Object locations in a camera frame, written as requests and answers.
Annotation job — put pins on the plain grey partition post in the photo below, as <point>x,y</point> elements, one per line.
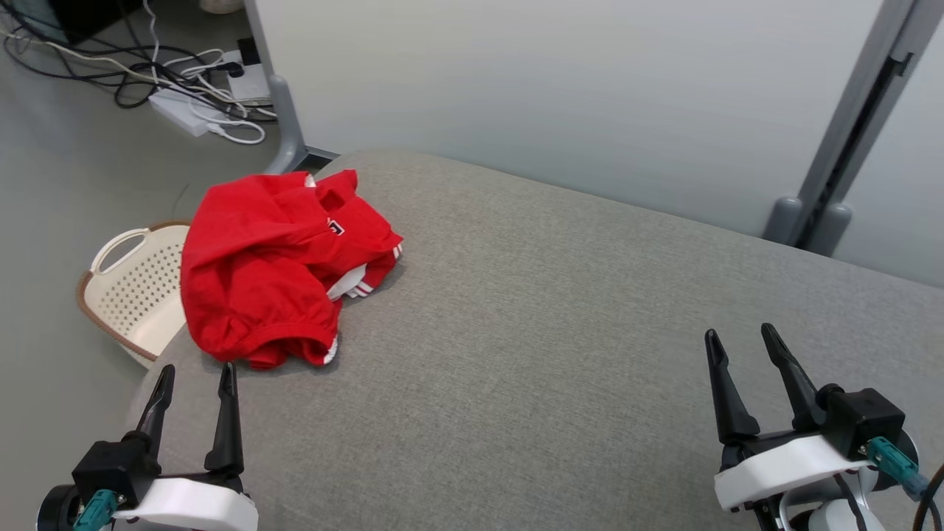
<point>284,110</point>

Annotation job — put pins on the teal right camera connector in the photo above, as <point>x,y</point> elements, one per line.
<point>896,464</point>

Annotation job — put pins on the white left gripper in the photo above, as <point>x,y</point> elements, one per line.
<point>188,507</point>

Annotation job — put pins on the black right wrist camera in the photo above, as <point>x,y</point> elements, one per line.
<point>863,420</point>

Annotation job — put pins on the black computer case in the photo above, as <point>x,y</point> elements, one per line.
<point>74,15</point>

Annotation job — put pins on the teal camera connector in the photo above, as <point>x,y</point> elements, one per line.
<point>94,512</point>
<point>896,464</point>

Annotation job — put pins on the black plug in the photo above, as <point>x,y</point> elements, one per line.
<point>248,51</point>

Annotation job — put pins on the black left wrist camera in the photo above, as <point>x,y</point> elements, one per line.
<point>118,464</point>

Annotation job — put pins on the cream perforated laundry basket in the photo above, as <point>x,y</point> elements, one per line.
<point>140,287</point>

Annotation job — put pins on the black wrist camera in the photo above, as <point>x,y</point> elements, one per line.
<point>863,420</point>
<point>118,464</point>

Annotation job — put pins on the teal left camera connector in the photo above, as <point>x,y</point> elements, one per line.
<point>94,512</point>

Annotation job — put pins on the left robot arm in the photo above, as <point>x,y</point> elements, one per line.
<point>55,509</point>

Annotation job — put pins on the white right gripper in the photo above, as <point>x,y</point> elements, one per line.
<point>782,464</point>

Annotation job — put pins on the grey partition post with slot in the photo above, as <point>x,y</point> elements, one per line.
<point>848,110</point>

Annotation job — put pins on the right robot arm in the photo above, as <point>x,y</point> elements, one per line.
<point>833,518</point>

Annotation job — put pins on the red basketball jersey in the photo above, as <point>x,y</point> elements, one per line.
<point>361,228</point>

